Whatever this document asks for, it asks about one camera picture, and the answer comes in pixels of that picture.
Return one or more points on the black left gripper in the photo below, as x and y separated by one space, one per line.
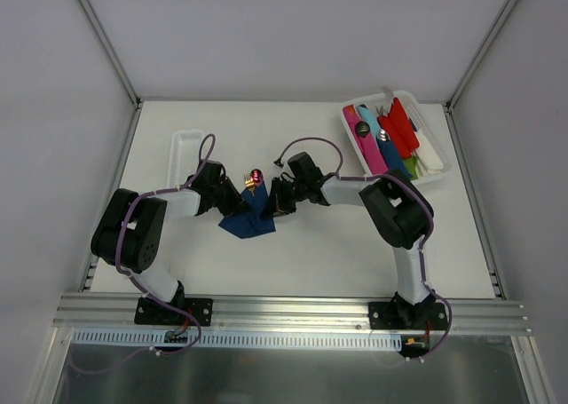
227 195

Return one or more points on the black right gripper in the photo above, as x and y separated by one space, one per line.
283 195

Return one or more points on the blue paper napkin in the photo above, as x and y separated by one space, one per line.
250 224

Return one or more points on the iridescent rainbow spoon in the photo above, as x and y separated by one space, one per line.
256 177

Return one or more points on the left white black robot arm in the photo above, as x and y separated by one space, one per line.
129 233

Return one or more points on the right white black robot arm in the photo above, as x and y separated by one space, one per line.
398 211

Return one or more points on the pink napkin roll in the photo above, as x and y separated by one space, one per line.
368 150

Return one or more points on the blue napkin roll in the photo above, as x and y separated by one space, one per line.
389 152

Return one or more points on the teal napkin roll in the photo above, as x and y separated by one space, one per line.
367 115

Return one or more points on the green napkin roll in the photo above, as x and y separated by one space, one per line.
411 165

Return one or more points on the red napkin roll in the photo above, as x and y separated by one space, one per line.
399 128

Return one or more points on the white napkin roll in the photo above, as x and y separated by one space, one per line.
427 156

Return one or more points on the white perforated plastic tray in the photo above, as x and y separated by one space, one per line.
184 156

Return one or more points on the black round spoon head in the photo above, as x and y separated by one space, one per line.
362 129

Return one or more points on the white basket of rolls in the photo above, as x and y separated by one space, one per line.
380 104

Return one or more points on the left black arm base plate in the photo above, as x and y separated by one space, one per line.
150 313

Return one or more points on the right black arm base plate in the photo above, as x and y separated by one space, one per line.
384 316

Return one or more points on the aluminium mounting rail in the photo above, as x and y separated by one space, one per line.
471 317

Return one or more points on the white slotted cable duct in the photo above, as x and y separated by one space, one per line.
235 339

